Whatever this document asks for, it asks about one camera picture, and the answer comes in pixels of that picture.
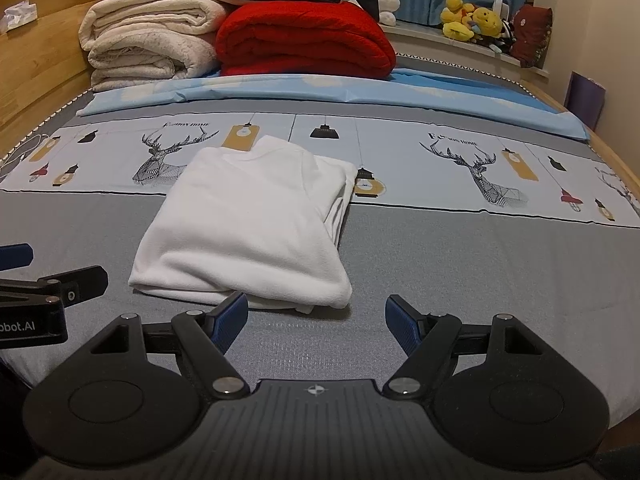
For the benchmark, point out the yellow plush toy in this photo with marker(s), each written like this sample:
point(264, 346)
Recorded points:
point(456, 20)
point(486, 22)

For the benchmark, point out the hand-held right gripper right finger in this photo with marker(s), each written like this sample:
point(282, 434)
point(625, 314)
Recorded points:
point(402, 322)

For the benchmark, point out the grey window sill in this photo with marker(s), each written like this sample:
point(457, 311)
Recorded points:
point(450, 50)

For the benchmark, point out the white plush toy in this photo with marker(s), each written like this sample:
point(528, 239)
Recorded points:
point(388, 2)

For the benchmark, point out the light blue sheet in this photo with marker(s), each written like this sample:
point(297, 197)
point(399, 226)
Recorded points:
point(400, 95)

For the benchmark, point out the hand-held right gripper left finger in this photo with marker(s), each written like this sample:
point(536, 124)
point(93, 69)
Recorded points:
point(232, 317)

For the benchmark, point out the clear plastic tissue pack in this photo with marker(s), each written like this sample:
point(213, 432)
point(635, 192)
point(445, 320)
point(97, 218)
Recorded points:
point(19, 16)

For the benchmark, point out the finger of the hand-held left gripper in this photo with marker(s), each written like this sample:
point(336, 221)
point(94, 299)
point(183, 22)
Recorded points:
point(85, 282)
point(15, 256)

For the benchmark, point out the wooden bed frame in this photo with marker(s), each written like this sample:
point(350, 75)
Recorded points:
point(40, 70)

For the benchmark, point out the white shirt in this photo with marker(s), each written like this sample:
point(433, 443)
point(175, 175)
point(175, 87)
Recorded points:
point(240, 230)

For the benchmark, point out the red folded blanket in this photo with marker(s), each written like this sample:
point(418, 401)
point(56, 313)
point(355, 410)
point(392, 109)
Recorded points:
point(305, 40)

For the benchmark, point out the striped plush toy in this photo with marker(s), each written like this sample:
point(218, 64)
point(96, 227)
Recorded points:
point(506, 35)

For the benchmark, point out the grey deer print bedsheet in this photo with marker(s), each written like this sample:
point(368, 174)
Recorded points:
point(450, 270)

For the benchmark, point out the dark red pillow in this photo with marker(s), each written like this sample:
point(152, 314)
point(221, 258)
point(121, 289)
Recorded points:
point(531, 35)

